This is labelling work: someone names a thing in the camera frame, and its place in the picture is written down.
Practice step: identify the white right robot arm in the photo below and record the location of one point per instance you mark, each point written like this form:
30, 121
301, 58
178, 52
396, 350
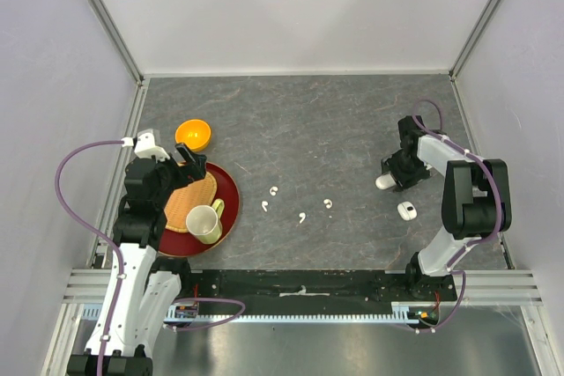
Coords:
475, 198

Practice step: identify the white oval charging case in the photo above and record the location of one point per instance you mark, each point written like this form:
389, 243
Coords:
385, 181

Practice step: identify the dark red round tray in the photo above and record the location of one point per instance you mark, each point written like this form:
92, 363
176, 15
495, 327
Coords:
184, 244

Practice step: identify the woven bamboo tray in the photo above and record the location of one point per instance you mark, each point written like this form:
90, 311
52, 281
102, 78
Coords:
183, 200

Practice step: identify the pale green mug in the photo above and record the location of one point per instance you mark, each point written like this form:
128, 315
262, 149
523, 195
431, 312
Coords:
203, 222

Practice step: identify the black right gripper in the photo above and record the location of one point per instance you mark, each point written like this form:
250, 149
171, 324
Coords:
403, 180

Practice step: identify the white square charging case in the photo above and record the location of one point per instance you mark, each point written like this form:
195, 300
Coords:
407, 211

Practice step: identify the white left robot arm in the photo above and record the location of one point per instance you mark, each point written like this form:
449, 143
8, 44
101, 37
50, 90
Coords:
142, 285

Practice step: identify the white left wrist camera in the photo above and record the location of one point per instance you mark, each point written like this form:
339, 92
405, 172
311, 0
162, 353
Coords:
146, 145

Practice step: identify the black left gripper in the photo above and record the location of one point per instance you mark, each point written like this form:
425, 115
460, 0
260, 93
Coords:
197, 173

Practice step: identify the slotted cable duct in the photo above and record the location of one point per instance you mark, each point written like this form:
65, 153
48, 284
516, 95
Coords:
398, 315

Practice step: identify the orange plastic bowl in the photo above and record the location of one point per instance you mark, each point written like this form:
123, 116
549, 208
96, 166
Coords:
194, 133

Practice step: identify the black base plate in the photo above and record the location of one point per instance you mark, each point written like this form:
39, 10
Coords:
313, 292

